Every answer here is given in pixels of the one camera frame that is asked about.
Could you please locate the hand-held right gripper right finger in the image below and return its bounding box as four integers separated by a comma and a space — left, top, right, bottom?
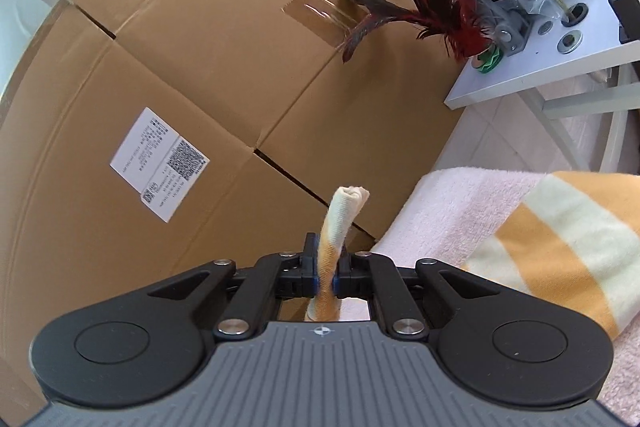
334, 251, 501, 342

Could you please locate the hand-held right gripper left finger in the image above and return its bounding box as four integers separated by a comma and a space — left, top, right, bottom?
147, 234, 321, 342

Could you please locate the white side table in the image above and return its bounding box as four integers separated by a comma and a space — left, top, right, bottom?
444, 0, 640, 175

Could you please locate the orange white striped sweater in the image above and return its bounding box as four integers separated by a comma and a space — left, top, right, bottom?
305, 172, 640, 343

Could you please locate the small black box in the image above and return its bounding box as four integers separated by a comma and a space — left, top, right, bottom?
606, 0, 640, 45

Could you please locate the plain cardboard box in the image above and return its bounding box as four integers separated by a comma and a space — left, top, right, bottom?
255, 0, 468, 243

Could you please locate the pink terry towel blanket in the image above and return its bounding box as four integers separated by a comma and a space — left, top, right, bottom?
370, 167, 640, 413

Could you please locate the green plant pot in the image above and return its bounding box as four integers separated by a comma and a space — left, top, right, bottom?
472, 44, 503, 74

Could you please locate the metal washer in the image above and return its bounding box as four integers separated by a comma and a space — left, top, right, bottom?
556, 31, 583, 54

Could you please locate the cardboard box with shipping label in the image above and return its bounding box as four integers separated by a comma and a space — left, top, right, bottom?
0, 2, 376, 413

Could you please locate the cardboard box with clear tape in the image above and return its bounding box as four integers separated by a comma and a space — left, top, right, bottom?
62, 0, 416, 152

